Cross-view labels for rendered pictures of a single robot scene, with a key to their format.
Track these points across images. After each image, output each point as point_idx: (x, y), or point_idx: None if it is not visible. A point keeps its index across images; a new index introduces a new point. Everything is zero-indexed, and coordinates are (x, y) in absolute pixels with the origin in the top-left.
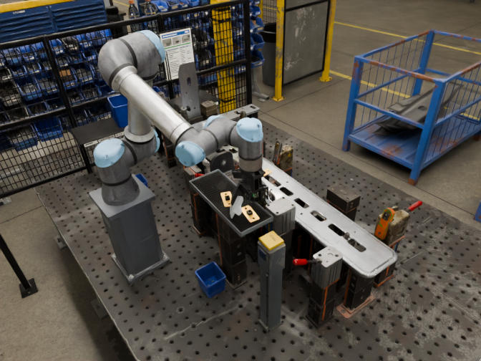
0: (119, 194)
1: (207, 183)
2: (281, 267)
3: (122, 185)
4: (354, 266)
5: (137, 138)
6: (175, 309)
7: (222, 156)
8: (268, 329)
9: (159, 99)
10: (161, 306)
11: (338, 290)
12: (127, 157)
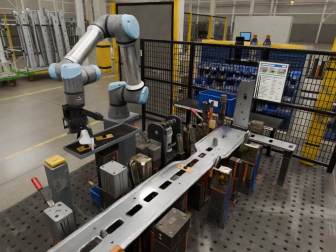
0: (109, 110)
1: (123, 128)
2: (53, 188)
3: (111, 107)
4: (56, 244)
5: (126, 85)
6: (84, 188)
7: (155, 126)
8: None
9: (80, 42)
10: (86, 182)
11: None
12: (117, 92)
